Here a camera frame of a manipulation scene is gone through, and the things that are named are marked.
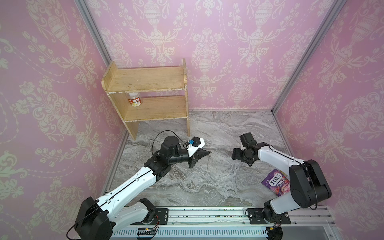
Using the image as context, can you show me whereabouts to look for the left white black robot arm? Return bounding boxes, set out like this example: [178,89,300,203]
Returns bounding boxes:
[70,136,210,240]

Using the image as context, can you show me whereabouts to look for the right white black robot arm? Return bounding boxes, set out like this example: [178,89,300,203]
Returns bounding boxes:
[232,133,332,224]

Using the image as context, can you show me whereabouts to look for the purple candy packet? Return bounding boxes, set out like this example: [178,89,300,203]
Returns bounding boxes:
[262,169,291,196]

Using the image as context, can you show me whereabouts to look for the small white jar red label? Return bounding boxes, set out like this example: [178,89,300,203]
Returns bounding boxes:
[128,93,142,107]

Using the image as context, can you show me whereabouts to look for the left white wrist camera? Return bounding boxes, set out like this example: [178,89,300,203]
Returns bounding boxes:
[187,137,205,158]

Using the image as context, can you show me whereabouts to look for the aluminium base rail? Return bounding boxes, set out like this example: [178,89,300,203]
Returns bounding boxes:
[78,205,341,240]

